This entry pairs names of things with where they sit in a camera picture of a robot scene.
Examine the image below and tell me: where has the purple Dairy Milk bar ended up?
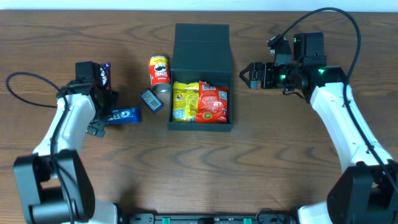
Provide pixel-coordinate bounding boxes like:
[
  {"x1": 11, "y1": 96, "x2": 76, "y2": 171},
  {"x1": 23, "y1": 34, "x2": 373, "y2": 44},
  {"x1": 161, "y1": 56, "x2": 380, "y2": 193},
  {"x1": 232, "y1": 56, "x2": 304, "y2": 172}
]
[{"x1": 99, "y1": 63, "x2": 111, "y2": 90}]

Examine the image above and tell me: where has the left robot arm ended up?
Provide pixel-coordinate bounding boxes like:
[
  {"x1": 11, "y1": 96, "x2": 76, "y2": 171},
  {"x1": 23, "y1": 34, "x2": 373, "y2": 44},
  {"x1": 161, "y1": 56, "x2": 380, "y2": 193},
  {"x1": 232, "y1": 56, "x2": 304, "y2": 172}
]
[{"x1": 13, "y1": 61, "x2": 119, "y2": 223}]

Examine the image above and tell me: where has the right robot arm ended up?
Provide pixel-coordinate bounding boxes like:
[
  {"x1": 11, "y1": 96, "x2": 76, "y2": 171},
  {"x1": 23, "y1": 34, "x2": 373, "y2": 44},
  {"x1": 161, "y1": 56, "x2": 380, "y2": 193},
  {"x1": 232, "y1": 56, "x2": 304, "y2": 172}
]
[{"x1": 239, "y1": 32, "x2": 397, "y2": 223}]

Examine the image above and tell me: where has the black gift box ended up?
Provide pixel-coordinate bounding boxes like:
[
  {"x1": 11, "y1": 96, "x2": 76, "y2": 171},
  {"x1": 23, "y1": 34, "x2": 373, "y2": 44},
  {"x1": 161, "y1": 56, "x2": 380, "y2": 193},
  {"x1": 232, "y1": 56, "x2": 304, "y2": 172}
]
[{"x1": 167, "y1": 23, "x2": 233, "y2": 132}]

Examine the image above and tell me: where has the small dark blue packet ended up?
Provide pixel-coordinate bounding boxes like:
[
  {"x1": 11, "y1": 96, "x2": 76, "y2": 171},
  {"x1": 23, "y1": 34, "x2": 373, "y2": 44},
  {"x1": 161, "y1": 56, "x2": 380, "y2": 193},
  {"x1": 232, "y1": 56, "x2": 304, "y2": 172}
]
[{"x1": 141, "y1": 89, "x2": 164, "y2": 113}]

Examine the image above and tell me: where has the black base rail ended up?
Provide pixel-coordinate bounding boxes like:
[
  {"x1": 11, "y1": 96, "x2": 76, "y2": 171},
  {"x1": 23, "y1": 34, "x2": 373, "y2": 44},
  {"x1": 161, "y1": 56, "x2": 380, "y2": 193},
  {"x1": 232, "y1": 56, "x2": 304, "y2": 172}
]
[{"x1": 117, "y1": 213, "x2": 298, "y2": 224}]

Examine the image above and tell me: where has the red Pringles can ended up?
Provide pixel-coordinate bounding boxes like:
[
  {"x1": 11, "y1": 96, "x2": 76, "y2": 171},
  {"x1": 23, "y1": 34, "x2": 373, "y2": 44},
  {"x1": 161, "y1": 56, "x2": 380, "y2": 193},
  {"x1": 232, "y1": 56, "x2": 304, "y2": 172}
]
[{"x1": 149, "y1": 55, "x2": 171, "y2": 92}]

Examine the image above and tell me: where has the yellow snack bag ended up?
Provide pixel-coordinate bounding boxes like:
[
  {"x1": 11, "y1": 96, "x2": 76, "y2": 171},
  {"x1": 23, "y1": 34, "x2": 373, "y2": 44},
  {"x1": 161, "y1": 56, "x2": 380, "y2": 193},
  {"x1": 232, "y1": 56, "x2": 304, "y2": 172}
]
[{"x1": 172, "y1": 82, "x2": 200, "y2": 123}]

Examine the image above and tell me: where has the red snack bag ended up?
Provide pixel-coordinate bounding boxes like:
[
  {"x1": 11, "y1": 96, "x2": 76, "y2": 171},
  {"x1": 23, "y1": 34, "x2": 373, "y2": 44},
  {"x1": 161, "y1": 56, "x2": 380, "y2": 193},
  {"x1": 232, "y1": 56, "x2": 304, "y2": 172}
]
[{"x1": 195, "y1": 82, "x2": 229, "y2": 124}]

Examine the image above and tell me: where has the blue Oreo cookie pack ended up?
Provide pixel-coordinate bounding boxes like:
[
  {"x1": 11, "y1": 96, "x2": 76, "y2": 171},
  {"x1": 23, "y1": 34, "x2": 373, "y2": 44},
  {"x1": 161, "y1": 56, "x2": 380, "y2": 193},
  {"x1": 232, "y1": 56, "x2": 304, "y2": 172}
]
[{"x1": 106, "y1": 107, "x2": 140, "y2": 124}]

